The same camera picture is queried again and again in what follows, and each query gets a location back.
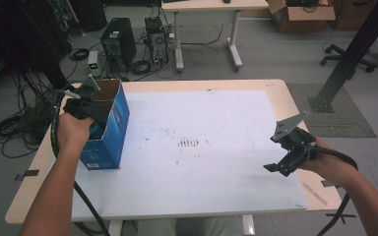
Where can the small white power supply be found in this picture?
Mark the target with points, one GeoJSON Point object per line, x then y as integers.
{"type": "Point", "coordinates": [93, 62]}

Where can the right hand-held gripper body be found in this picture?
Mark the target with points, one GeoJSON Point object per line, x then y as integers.
{"type": "Point", "coordinates": [298, 141]}

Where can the person's left hand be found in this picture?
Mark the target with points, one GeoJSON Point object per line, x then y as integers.
{"type": "Point", "coordinates": [74, 131]}

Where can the black office chair base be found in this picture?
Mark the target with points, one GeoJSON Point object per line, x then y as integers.
{"type": "Point", "coordinates": [341, 55]}

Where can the black computer tower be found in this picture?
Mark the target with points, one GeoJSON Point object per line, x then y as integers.
{"type": "Point", "coordinates": [119, 39]}

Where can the grey floor mat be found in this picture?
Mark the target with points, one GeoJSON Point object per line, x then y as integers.
{"type": "Point", "coordinates": [347, 124]}

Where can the blue cardboard box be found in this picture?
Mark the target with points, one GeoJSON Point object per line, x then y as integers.
{"type": "Point", "coordinates": [111, 137]}

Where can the person's right hand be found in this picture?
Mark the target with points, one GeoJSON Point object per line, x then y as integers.
{"type": "Point", "coordinates": [320, 160]}

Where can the brown cabinet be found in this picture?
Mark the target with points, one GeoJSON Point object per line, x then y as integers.
{"type": "Point", "coordinates": [354, 14]}

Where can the black tape cross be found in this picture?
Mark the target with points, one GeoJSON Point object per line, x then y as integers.
{"type": "Point", "coordinates": [333, 215]}

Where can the white table mat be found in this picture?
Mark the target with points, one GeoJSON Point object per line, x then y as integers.
{"type": "Point", "coordinates": [193, 170]}

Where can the black metal stand post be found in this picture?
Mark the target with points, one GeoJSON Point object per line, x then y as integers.
{"type": "Point", "coordinates": [347, 59]}

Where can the open brown cardboard box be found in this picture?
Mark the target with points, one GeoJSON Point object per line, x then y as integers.
{"type": "Point", "coordinates": [303, 16]}

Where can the light wooden table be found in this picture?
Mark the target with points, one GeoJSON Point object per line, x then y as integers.
{"type": "Point", "coordinates": [190, 85]}

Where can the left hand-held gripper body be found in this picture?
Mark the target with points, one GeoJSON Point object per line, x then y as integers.
{"type": "Point", "coordinates": [78, 106]}

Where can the open computer case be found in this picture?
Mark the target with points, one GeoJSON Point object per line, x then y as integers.
{"type": "Point", "coordinates": [157, 41]}

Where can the white-legged background table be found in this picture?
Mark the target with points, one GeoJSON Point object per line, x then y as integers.
{"type": "Point", "coordinates": [210, 5]}

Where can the black tape strip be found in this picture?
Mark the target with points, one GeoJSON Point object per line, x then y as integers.
{"type": "Point", "coordinates": [28, 174]}

